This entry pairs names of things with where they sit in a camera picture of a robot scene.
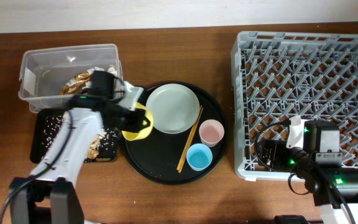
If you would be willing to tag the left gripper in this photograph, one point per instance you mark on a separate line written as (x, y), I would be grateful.
(135, 124)

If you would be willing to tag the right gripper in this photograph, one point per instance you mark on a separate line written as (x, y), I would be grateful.
(278, 146)

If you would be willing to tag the yellow bowl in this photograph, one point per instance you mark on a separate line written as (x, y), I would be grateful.
(143, 133)

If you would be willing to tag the food scraps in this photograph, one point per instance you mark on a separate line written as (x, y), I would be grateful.
(103, 148)

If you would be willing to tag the white tissue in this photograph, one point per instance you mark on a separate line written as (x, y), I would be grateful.
(112, 70)

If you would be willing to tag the light grey plate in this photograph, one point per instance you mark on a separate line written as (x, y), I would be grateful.
(175, 108)

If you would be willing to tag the gold snack wrapper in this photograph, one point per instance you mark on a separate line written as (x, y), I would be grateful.
(75, 84)

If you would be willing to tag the pink cup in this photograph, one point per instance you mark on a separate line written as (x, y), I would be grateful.
(211, 132)

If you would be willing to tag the blue cup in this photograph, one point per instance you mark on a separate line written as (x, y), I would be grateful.
(199, 157)

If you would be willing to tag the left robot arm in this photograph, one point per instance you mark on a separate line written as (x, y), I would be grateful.
(48, 194)

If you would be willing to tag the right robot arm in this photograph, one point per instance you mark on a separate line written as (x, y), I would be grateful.
(312, 153)

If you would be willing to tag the grey dishwasher rack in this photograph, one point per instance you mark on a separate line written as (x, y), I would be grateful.
(277, 75)

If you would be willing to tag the round black tray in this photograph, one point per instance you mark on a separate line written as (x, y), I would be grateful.
(157, 156)

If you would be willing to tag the black rectangular tray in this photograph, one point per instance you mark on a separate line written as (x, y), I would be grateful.
(35, 154)

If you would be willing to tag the clear plastic bin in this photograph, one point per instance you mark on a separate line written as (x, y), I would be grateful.
(44, 72)

